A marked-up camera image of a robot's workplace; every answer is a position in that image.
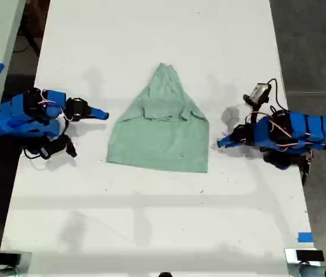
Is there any black camera stalk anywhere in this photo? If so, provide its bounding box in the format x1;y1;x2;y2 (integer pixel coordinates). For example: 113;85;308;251
63;134;78;158
248;105;261;125

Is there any black camera box with label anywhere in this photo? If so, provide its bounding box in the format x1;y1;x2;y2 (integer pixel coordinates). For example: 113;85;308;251
39;140;66;160

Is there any small black box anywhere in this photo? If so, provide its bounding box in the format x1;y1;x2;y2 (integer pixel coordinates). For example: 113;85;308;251
0;252;22;265
295;249;325;262

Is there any black camera cable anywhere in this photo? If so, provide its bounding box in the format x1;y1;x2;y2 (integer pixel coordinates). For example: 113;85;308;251
21;145;47;160
266;77;289;116

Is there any square blue tape piece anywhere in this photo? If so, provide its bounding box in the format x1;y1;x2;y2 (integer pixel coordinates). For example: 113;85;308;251
297;231;314;244

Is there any black floor cable loop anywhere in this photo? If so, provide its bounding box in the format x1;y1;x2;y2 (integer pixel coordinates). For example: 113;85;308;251
12;34;41;55

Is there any grey camera box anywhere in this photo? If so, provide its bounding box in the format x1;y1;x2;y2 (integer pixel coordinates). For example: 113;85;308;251
243;83;272;109

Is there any pale green T-shirt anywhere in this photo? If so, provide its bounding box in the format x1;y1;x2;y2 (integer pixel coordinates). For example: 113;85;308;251
106;62;211;174

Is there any silver metal bracket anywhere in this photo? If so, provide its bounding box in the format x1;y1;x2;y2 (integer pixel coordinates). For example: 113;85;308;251
284;248;318;277

